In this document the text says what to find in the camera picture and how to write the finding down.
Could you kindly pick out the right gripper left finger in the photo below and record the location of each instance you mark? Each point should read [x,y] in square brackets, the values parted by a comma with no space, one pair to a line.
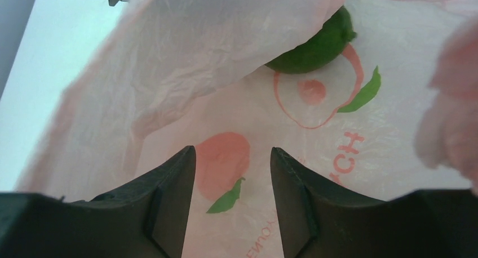
[146,217]

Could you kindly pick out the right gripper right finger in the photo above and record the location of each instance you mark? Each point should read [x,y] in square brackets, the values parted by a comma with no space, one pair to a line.
[320,218]

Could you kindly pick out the pink plastic bag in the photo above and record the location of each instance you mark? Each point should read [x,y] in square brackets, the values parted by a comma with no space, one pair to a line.
[193,72]

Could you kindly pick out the green fake lime in bag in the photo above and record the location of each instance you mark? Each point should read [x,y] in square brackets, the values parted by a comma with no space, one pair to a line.
[334,36]

